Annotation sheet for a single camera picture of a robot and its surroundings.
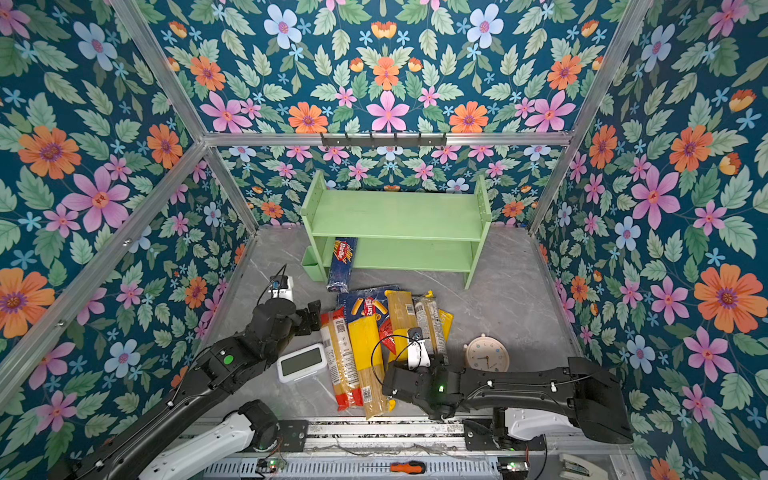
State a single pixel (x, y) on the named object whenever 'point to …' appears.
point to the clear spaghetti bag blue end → (431, 323)
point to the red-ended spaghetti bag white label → (340, 359)
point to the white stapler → (574, 468)
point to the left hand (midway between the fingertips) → (311, 299)
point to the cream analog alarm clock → (487, 353)
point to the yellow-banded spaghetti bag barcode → (401, 310)
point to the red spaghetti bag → (386, 334)
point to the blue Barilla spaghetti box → (342, 264)
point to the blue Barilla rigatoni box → (366, 302)
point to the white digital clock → (302, 363)
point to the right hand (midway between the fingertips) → (405, 365)
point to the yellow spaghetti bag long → (367, 352)
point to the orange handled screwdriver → (412, 467)
